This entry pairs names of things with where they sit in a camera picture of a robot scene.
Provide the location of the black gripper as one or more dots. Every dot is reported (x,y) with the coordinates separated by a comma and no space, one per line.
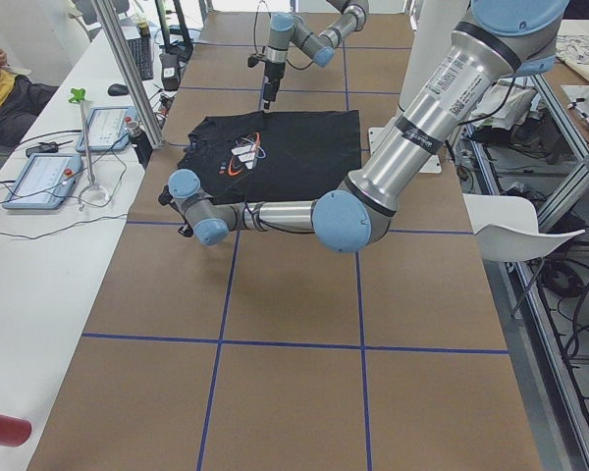
(274,72)
(165,195)

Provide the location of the black graphic t-shirt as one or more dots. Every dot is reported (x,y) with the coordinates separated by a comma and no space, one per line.
(275,156)

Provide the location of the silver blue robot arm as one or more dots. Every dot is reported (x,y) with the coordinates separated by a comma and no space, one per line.
(288,29)
(460,49)

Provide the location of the metal stand with green clip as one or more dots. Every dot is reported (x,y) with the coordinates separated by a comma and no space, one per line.
(94,194)

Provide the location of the far blue teach pendant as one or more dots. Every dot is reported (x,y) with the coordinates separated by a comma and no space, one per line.
(106,127)

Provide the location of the blue teach pendant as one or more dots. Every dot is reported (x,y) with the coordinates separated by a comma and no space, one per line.
(45,181)
(106,127)

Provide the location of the black monitor stand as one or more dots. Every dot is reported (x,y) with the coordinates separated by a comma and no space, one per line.
(176,41)

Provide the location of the black computer mouse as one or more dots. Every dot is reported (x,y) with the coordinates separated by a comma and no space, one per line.
(117,89)

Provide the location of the near blue teach pendant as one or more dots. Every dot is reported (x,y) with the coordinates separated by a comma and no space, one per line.
(45,181)

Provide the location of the small black handheld device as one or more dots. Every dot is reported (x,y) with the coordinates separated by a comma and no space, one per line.
(42,147)

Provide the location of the black keyboard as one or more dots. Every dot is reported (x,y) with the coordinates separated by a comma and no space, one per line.
(140,49)

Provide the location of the person in yellow shirt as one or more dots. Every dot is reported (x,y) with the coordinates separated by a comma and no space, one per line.
(21,102)

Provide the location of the white plastic chair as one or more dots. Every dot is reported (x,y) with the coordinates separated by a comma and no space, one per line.
(507,229)

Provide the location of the red cylinder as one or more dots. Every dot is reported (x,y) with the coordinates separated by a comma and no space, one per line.
(14,431)

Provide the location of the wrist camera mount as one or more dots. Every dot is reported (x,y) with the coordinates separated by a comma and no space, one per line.
(254,59)

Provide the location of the aluminium frame post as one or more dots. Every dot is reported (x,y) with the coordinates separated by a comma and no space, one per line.
(108,18)

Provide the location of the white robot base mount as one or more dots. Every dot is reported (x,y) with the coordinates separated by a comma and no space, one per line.
(432,22)

